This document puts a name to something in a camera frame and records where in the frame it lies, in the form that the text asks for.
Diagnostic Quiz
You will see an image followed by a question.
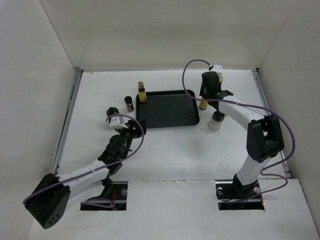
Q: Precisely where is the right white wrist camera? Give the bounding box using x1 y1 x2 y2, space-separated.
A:
209 64 223 79

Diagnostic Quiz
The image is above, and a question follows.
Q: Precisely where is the yellow-label sauce bottle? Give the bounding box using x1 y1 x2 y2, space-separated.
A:
199 97 208 110
138 81 147 103

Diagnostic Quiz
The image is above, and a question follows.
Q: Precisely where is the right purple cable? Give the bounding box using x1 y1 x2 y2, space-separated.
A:
181 58 296 203

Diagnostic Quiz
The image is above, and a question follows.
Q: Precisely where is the purple cable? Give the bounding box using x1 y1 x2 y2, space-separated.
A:
23 113 147 208
181 58 296 203

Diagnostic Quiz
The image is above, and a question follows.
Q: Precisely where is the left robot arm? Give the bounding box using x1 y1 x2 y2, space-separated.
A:
23 118 147 230

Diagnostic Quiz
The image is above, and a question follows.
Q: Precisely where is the white salt shaker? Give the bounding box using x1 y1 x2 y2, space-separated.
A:
208 110 225 131
106 107 120 127

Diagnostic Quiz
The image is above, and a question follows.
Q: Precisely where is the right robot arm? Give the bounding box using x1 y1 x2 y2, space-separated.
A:
200 71 285 200

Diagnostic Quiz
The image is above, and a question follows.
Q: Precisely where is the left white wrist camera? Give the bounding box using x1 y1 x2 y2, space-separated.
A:
106 116 128 130

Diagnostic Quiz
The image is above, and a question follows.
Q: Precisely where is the small spice jar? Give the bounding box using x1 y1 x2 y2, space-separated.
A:
124 96 135 113

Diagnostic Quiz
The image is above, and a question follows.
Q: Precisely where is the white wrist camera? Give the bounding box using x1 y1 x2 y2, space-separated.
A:
209 64 223 79
106 116 128 130

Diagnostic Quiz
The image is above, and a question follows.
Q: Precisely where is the black plastic tray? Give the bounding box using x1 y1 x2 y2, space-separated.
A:
135 90 200 129

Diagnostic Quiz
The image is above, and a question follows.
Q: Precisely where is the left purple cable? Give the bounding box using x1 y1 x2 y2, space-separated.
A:
23 113 147 208

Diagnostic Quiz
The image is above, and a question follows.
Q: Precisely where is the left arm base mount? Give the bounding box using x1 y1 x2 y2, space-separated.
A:
80 181 128 211

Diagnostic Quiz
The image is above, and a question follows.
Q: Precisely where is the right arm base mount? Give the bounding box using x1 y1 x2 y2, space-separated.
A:
215 181 265 211

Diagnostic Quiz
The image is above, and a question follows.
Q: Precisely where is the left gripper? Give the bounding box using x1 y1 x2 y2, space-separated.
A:
115 119 146 160

